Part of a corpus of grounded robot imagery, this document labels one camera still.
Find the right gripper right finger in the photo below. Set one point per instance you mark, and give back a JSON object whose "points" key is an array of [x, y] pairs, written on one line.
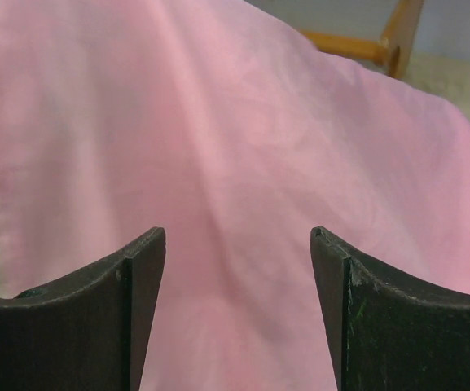
{"points": [[386, 329]]}

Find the pink pillowcase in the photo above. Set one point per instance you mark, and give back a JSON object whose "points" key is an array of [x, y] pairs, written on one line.
{"points": [[229, 129]]}

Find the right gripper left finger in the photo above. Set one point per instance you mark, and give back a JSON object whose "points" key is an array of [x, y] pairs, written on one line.
{"points": [[88, 330]]}

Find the orange wooden rack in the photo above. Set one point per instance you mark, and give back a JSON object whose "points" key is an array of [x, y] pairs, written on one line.
{"points": [[391, 51]]}

